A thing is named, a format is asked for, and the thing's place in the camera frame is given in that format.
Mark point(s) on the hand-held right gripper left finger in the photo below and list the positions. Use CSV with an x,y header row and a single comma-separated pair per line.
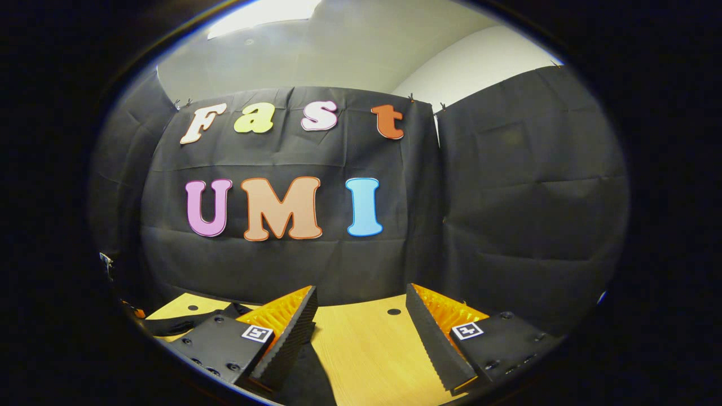
x,y
293,338

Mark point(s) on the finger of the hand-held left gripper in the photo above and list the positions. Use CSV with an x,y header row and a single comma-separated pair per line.
x,y
134,310

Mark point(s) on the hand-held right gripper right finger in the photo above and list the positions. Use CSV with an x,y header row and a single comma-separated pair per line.
x,y
434,344

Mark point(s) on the black buttoned shirt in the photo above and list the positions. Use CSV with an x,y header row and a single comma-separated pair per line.
x,y
307,378

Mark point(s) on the black backdrop cloth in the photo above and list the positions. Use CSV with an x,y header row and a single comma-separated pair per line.
x,y
282,158

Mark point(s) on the rectangular ceiling light panel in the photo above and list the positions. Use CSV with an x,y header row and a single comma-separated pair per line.
x,y
259,16

